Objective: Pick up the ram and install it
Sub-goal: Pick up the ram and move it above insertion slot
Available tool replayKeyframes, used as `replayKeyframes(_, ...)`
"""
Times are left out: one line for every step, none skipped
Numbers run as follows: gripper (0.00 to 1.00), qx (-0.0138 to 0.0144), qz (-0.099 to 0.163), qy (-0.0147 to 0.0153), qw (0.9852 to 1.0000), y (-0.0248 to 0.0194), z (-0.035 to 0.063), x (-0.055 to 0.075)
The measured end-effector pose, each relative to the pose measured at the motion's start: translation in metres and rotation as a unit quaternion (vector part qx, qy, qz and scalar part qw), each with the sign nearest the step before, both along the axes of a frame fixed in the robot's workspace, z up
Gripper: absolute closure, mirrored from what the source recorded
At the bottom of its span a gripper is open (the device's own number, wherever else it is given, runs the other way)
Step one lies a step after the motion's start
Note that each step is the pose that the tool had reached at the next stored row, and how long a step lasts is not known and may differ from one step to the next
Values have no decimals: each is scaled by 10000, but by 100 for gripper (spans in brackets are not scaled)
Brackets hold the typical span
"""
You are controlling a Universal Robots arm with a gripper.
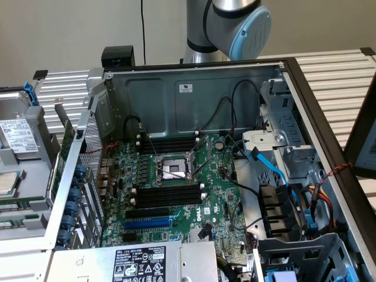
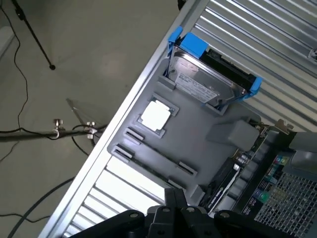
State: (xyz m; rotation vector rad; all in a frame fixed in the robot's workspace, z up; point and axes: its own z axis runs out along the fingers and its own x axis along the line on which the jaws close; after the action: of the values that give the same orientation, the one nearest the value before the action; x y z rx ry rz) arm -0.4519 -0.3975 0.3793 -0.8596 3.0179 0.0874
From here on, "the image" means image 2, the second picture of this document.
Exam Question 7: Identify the grey parts rack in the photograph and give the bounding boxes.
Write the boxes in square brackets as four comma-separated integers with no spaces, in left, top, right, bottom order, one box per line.
[106,58,262,206]

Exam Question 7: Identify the open PC case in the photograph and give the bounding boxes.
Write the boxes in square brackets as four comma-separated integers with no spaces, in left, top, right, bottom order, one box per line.
[237,130,317,238]

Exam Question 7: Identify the silver CPU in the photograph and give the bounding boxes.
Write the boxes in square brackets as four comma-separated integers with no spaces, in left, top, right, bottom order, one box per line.
[140,100,172,132]

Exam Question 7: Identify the silver hard disk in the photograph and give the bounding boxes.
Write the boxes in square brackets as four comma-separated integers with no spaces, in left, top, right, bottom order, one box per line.
[170,46,248,110]

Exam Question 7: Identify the blue disk caddy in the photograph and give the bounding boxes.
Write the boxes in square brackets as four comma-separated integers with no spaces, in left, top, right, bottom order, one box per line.
[167,26,263,111]

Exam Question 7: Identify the black tripod leg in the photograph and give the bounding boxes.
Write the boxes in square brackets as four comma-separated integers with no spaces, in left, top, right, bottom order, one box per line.
[9,0,56,70]

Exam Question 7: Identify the thick black floor cable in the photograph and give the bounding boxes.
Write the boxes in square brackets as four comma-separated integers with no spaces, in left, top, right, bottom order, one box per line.
[4,176,76,238]

